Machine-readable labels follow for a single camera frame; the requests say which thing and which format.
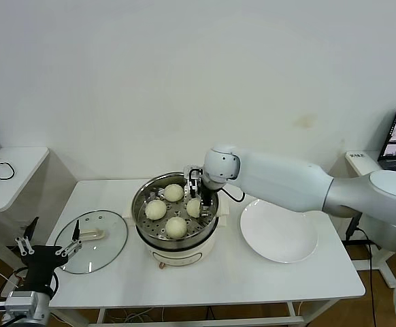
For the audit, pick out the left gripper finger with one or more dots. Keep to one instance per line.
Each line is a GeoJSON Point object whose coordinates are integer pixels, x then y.
{"type": "Point", "coordinates": [32, 229]}
{"type": "Point", "coordinates": [77, 231]}

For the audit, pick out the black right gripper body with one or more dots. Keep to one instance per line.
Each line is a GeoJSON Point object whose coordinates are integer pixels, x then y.
{"type": "Point", "coordinates": [209, 194]}

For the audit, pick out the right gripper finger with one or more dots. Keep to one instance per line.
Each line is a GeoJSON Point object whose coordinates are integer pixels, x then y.
{"type": "Point", "coordinates": [188, 194]}
{"type": "Point", "coordinates": [207, 209]}

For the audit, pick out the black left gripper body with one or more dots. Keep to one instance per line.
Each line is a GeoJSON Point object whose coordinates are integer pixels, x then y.
{"type": "Point", "coordinates": [43, 264]}

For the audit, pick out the white steamed baozi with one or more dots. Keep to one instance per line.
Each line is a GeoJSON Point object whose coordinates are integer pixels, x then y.
{"type": "Point", "coordinates": [155, 209]}
{"type": "Point", "coordinates": [176, 227]}
{"type": "Point", "coordinates": [194, 207]}
{"type": "Point", "coordinates": [173, 192]}

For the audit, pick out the round glass pot lid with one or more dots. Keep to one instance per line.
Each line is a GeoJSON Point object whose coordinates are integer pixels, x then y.
{"type": "Point", "coordinates": [113, 235]}

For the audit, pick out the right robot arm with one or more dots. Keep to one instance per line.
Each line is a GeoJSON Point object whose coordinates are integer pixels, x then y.
{"type": "Point", "coordinates": [286, 177]}

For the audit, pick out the stainless steel steamer basket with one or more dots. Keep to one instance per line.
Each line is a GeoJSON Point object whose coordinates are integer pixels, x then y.
{"type": "Point", "coordinates": [138, 211]}

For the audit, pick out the white round plate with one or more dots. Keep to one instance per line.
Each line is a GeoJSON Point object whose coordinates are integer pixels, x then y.
{"type": "Point", "coordinates": [276, 235]}

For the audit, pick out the white labelled box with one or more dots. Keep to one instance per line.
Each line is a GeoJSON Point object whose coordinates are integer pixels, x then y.
{"type": "Point", "coordinates": [356, 156]}

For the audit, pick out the white side table with laptop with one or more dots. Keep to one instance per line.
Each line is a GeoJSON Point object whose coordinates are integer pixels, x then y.
{"type": "Point", "coordinates": [364, 167]}

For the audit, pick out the black floor bar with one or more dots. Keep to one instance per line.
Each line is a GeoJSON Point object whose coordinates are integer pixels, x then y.
{"type": "Point", "coordinates": [364, 241]}

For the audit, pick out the white wall socket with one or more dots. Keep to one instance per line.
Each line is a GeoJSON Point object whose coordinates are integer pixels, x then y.
{"type": "Point", "coordinates": [22, 225]}

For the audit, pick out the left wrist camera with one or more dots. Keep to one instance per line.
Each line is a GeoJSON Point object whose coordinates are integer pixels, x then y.
{"type": "Point", "coordinates": [19, 302]}

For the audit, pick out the white main table frame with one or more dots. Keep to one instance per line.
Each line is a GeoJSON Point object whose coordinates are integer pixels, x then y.
{"type": "Point", "coordinates": [198, 320]}

